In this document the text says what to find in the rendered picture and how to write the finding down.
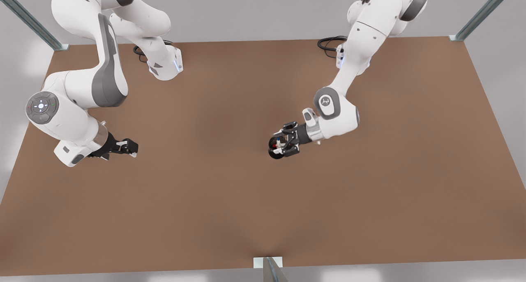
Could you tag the silver frame post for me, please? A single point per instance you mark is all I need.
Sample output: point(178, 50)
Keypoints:
point(483, 12)
point(31, 19)
point(271, 269)

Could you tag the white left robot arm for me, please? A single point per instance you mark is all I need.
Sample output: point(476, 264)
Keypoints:
point(353, 47)

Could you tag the small dark round object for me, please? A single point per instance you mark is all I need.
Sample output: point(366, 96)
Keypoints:
point(276, 147)

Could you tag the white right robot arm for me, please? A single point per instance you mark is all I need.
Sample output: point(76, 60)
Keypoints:
point(78, 88)

